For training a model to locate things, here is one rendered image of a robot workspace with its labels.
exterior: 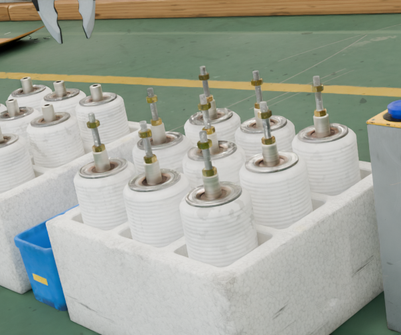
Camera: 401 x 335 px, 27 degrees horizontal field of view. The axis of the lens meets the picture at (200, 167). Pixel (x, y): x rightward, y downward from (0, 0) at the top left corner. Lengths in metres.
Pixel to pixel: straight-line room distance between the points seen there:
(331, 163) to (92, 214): 0.36
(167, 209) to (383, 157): 0.30
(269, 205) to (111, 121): 0.55
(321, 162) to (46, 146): 0.56
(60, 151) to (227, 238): 0.56
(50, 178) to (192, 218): 0.49
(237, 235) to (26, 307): 0.52
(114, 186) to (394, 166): 0.41
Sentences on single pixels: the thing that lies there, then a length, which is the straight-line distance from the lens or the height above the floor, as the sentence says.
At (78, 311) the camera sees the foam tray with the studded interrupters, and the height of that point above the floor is 0.03.
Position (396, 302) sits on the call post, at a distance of 1.20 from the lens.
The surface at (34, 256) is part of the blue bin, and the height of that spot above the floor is 0.10.
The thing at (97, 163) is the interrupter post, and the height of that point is 0.26.
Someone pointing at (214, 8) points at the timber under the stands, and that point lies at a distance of 3.56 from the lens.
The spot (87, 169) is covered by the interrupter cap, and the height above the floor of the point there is 0.25.
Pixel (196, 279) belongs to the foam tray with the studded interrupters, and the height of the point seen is 0.17.
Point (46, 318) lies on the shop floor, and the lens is 1.42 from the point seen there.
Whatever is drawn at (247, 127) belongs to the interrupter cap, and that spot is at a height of 0.25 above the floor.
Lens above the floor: 0.68
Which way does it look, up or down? 21 degrees down
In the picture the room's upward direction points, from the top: 10 degrees counter-clockwise
